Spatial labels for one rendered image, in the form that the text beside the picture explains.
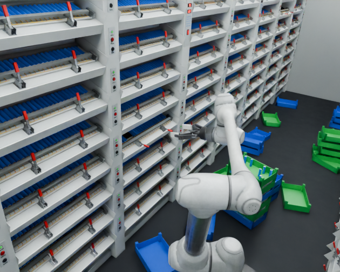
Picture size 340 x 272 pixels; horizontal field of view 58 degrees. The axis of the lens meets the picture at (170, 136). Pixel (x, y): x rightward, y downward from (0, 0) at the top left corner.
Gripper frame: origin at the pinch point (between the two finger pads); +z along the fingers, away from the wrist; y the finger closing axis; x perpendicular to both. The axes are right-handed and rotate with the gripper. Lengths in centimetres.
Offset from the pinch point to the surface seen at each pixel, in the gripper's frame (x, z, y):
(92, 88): 36, 21, -40
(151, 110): 11.2, 18.7, 0.5
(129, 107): 17.3, 24.6, -12.0
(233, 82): -6, 25, 145
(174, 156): -36, 28, 30
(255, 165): -51, -24, 63
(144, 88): 28.1, 12.9, -9.3
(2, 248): -14, 21, -105
